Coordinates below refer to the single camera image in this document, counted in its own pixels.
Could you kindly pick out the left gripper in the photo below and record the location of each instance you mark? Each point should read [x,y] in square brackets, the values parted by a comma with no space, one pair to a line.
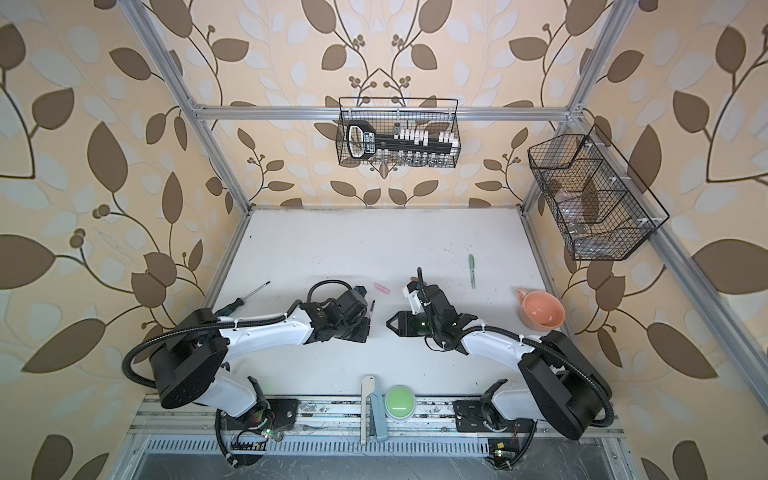
[366,331]

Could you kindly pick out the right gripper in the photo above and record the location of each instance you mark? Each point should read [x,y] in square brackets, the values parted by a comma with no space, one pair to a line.
[405,323]

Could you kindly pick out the green pen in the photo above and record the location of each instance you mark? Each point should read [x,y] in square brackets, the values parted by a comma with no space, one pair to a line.
[472,267]

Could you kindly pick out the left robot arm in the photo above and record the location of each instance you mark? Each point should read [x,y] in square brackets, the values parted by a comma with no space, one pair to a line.
[188,364]

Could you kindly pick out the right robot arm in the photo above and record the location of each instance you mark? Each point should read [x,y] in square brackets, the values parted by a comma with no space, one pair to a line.
[561,386]

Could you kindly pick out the pink pen cap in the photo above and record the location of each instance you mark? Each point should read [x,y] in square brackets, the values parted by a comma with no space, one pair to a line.
[382,288]

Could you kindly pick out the green push button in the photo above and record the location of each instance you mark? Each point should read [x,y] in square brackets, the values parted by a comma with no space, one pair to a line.
[400,403]

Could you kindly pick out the pink cup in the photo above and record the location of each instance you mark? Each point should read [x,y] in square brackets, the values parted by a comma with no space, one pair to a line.
[540,311]

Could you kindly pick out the black tool in basket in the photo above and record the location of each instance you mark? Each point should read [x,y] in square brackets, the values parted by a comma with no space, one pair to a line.
[364,142]

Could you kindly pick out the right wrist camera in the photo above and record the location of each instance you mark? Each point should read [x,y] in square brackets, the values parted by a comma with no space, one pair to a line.
[412,293]

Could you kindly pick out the grey bracket tool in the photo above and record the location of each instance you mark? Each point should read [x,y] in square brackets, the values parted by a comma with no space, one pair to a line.
[373,420]

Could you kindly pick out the green handled screwdriver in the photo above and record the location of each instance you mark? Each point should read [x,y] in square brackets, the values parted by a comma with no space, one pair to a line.
[233,306]

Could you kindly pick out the rear wire basket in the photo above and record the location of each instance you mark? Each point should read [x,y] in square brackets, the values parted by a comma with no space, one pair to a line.
[432,113]

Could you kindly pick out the side wire basket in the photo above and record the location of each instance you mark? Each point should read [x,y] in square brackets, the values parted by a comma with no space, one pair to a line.
[601,206]

